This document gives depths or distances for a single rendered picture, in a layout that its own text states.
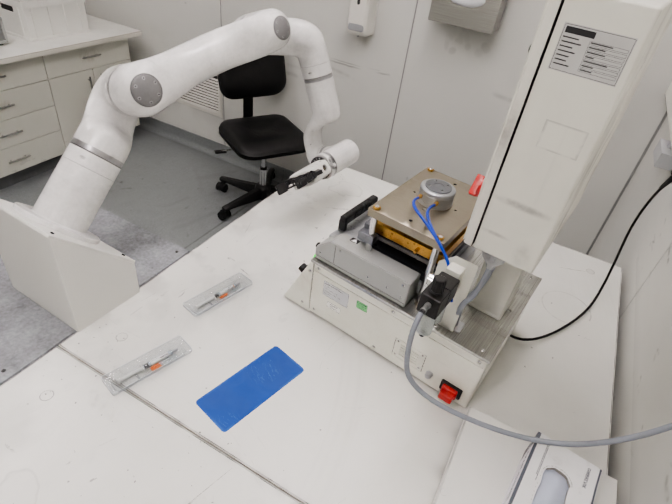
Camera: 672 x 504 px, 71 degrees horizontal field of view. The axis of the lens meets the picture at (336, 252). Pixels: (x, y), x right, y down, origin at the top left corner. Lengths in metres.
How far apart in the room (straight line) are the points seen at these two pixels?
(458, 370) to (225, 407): 0.50
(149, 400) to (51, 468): 0.20
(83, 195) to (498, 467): 1.05
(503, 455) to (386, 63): 2.09
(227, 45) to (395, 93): 1.51
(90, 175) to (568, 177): 0.97
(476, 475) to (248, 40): 1.12
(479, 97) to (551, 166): 1.79
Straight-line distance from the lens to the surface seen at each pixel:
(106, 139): 1.21
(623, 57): 0.74
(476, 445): 1.05
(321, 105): 1.50
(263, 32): 1.32
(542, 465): 1.00
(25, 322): 1.33
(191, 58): 1.28
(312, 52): 1.48
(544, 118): 0.77
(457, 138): 2.65
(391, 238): 1.05
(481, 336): 1.05
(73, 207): 1.21
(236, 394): 1.08
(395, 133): 2.76
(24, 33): 3.37
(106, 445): 1.06
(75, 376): 1.18
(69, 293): 1.18
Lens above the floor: 1.64
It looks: 38 degrees down
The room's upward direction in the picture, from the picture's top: 8 degrees clockwise
